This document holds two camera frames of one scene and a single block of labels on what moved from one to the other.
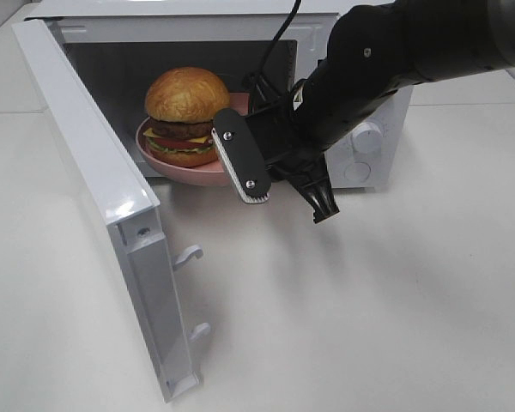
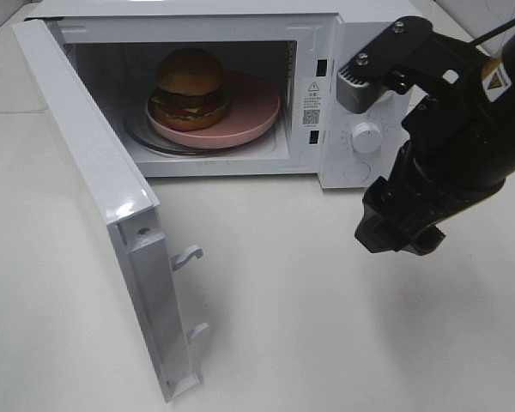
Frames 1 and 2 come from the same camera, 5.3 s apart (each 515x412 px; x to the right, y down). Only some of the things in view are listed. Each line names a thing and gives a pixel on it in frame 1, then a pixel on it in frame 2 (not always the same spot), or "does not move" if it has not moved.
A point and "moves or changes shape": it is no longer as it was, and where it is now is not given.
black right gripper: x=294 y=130 -> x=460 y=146
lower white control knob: x=366 y=138 does not move
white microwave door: x=130 y=206 does not move
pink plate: x=215 y=174 -> x=253 y=106
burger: x=182 y=104 moves or changes shape
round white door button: x=357 y=172 does not move
